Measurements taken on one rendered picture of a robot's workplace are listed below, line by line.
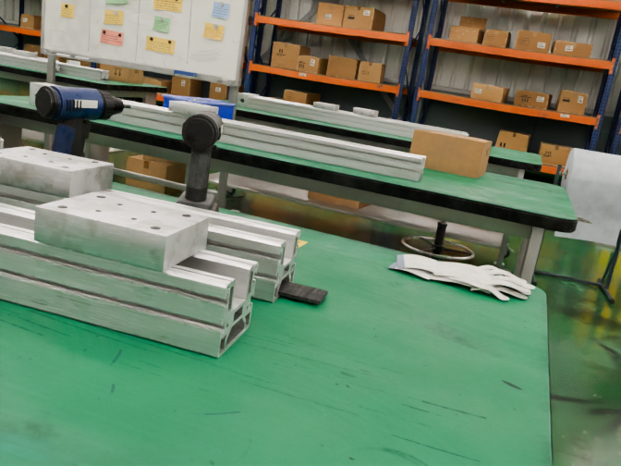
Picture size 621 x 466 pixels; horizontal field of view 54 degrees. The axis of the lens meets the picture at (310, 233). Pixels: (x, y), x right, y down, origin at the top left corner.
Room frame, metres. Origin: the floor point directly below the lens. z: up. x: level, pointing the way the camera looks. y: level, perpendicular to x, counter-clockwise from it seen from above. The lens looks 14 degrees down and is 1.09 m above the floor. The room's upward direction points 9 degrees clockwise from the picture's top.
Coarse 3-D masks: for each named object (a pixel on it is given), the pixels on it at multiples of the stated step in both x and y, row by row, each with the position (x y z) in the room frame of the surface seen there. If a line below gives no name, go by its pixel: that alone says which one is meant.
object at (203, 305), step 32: (0, 224) 0.68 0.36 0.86; (32, 224) 0.73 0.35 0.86; (0, 256) 0.66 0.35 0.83; (32, 256) 0.66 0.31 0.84; (64, 256) 0.64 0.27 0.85; (96, 256) 0.63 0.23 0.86; (192, 256) 0.68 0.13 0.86; (224, 256) 0.69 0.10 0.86; (0, 288) 0.66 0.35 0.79; (32, 288) 0.65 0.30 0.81; (64, 288) 0.65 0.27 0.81; (96, 288) 0.63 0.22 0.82; (128, 288) 0.62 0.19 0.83; (160, 288) 0.62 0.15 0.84; (192, 288) 0.61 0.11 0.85; (224, 288) 0.60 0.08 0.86; (96, 320) 0.63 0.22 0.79; (128, 320) 0.62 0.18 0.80; (160, 320) 0.61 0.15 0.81; (192, 320) 0.62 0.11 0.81; (224, 320) 0.61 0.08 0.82
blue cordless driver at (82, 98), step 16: (48, 96) 1.08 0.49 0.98; (64, 96) 1.10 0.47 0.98; (80, 96) 1.13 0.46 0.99; (96, 96) 1.16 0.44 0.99; (112, 96) 1.21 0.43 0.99; (48, 112) 1.08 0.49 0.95; (64, 112) 1.10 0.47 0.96; (80, 112) 1.13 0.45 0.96; (96, 112) 1.16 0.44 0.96; (112, 112) 1.19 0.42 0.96; (64, 128) 1.12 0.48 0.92; (80, 128) 1.14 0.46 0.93; (64, 144) 1.12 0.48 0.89; (80, 144) 1.14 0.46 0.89
